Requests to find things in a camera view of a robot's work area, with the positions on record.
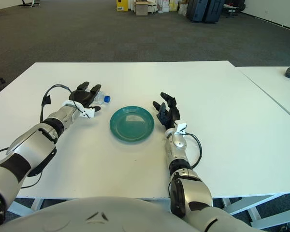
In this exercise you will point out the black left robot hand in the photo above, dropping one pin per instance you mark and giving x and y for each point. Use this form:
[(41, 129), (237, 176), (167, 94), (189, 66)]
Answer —
[(82, 96)]

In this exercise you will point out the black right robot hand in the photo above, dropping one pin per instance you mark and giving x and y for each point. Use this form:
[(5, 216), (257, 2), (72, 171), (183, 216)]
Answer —
[(170, 116)]

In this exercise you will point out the clear bottle with blue cap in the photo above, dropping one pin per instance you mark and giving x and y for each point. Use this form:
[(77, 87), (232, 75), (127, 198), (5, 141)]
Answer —
[(106, 98)]

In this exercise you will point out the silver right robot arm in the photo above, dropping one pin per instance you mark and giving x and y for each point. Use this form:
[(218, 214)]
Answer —
[(195, 191)]

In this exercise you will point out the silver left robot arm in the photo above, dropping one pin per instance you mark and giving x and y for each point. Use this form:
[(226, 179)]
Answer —
[(31, 145)]

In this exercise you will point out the green round plate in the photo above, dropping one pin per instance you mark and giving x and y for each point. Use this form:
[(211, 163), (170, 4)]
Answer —
[(133, 125)]

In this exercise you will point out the yellow box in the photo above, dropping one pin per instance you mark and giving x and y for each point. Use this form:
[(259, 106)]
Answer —
[(121, 6)]

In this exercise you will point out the brown cardboard box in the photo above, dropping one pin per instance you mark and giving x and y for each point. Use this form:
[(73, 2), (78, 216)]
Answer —
[(141, 9)]

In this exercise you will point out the white plastic bag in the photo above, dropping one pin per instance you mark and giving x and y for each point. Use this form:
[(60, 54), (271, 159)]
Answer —
[(182, 10)]

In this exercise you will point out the chair base with wheels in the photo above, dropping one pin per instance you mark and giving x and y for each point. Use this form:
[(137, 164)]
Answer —
[(29, 3)]

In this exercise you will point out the black suitcase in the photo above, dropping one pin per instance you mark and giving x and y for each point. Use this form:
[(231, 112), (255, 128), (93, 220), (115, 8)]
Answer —
[(195, 10)]

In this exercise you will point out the stack of white cartons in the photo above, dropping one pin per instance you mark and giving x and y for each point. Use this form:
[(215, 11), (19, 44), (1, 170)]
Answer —
[(164, 6)]

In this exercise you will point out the dark blue suitcase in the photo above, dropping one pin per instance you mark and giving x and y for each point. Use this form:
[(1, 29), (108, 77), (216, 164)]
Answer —
[(215, 10)]

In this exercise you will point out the grey robot torso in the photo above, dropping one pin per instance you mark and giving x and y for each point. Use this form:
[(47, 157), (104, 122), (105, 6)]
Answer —
[(99, 215)]

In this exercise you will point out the distant black office chair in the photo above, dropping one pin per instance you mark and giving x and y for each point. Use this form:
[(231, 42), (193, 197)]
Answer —
[(233, 9)]

